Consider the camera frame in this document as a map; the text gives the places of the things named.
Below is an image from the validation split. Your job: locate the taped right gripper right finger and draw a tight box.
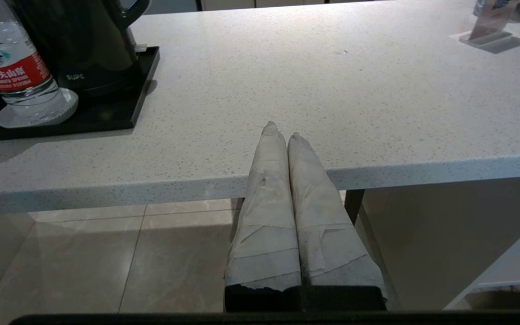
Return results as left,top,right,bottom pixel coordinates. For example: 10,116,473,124
287,131,388,312

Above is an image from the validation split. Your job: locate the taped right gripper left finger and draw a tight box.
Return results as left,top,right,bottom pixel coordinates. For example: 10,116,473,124
224,121,303,313

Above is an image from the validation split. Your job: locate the black electric kettle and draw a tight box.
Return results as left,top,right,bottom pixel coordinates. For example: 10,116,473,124
9,0,152,91

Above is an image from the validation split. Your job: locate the black round kettle base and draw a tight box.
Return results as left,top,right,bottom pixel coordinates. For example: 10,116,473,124
73,68,148,99

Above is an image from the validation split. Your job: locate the red-label water bottle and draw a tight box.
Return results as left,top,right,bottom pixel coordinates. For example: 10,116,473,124
0,0,64,121

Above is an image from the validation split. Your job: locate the black serving tray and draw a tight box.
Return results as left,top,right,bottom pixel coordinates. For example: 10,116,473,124
0,46,161,143

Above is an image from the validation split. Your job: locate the white round coaster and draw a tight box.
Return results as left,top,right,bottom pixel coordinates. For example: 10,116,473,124
0,88,79,129

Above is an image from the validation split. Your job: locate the clear acrylic sign holder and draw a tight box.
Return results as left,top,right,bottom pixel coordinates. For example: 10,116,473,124
450,0,520,54

